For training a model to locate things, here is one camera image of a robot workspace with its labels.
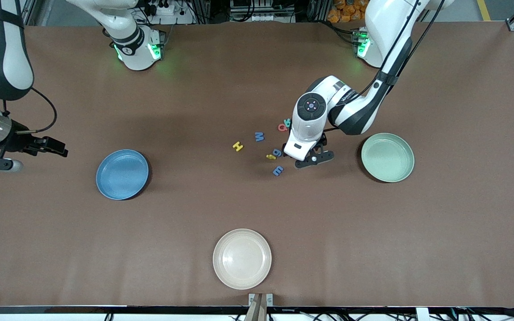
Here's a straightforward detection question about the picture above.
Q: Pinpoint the orange fruit pile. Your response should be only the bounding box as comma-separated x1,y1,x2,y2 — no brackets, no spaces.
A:
327,0,368,24

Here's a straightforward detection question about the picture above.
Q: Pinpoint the blue round plate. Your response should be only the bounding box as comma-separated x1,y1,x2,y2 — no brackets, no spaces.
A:
96,149,149,200

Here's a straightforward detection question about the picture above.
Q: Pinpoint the grey metal mount bracket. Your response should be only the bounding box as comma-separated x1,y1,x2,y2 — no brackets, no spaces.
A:
248,293,274,307

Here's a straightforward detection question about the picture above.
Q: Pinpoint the beige round plate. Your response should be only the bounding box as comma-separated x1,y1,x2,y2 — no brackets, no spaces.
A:
213,229,272,290

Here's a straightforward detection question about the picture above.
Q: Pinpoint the white power strip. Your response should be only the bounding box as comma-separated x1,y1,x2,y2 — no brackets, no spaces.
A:
132,0,195,25

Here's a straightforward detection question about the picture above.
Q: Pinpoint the green round plate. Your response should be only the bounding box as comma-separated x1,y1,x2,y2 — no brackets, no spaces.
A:
361,133,415,183

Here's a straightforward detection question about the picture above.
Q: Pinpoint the brown paper table cover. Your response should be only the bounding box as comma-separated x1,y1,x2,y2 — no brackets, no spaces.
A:
0,21,514,308

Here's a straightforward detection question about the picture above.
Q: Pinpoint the black and white control box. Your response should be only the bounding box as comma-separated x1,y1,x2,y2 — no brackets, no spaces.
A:
229,0,296,23

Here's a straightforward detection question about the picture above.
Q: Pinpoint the beige camera pole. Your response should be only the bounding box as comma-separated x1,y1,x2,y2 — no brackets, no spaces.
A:
244,294,268,321

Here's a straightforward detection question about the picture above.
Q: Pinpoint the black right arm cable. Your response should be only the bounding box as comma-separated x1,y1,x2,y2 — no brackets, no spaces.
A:
3,87,58,134

